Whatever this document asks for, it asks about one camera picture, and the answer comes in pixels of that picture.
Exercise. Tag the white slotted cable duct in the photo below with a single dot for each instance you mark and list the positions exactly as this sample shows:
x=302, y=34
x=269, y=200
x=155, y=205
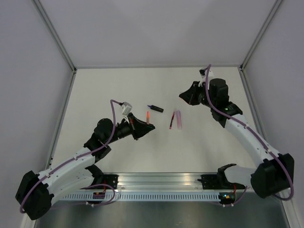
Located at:
x=143, y=196

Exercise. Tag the aluminium frame post left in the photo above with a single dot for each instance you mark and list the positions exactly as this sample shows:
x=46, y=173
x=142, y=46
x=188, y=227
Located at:
x=54, y=34

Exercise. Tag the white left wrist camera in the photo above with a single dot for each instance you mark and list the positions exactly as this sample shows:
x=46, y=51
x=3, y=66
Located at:
x=126, y=108

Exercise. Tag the aluminium frame post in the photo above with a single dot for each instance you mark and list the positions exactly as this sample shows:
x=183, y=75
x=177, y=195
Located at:
x=54, y=34
x=272, y=13

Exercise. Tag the black purple highlighter pen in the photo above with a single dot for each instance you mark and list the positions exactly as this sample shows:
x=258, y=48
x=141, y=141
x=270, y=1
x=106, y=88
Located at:
x=155, y=108

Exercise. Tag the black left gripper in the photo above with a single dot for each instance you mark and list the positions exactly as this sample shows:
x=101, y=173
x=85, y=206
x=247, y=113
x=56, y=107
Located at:
x=138, y=128

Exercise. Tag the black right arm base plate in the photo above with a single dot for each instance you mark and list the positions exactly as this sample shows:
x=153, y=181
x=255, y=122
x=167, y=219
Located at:
x=210, y=182

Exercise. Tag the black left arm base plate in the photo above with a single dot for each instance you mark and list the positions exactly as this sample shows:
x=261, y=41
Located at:
x=109, y=179

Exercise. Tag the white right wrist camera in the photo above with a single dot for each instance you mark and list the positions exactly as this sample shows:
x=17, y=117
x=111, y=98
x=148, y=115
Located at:
x=203, y=73

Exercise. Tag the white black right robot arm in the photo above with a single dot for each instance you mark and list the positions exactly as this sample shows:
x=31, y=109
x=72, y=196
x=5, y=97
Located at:
x=273, y=172

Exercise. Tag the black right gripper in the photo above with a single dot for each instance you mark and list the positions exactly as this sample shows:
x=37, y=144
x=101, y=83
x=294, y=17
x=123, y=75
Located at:
x=189, y=95

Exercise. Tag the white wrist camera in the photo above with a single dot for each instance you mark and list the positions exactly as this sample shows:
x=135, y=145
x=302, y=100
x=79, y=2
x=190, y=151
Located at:
x=203, y=73
x=126, y=108

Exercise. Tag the red transparent pen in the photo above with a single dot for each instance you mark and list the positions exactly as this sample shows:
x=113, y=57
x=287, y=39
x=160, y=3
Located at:
x=172, y=118

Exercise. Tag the orange transparent pen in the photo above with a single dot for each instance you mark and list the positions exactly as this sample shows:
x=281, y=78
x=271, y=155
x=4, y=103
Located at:
x=148, y=118

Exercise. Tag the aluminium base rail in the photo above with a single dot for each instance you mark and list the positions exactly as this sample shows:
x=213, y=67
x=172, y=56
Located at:
x=167, y=181

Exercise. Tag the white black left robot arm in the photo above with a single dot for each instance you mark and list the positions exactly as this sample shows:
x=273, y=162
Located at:
x=38, y=192

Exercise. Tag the aluminium frame post right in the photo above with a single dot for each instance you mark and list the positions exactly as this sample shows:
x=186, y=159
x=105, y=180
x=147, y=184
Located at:
x=272, y=13

